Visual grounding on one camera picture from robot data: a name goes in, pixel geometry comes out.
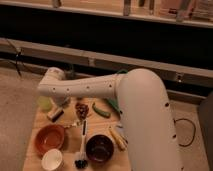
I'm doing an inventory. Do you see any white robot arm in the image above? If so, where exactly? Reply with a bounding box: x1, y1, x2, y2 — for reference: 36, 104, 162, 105
38, 67, 184, 171

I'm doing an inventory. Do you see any green plastic tray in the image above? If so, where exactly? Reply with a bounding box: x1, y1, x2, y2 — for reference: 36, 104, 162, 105
106, 69, 127, 113

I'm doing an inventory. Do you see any light green plastic cup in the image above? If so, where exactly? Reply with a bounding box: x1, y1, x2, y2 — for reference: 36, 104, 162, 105
37, 96, 52, 112

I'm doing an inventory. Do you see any brown grape bunch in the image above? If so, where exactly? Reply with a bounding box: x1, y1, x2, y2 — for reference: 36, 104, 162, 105
75, 103, 89, 120

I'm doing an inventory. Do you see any orange bowl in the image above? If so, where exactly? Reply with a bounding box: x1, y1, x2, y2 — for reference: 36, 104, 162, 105
34, 124, 65, 156

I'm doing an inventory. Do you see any dark purple bowl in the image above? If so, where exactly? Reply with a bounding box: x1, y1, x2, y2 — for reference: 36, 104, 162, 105
86, 134, 114, 164

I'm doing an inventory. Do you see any grey cloth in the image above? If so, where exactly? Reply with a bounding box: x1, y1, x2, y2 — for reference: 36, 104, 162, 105
116, 124, 126, 140

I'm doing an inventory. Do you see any yellow stick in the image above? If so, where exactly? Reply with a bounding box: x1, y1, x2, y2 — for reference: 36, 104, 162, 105
109, 127, 126, 151

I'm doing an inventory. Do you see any black cable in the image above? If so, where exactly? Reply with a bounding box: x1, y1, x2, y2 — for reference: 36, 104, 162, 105
173, 117, 198, 148

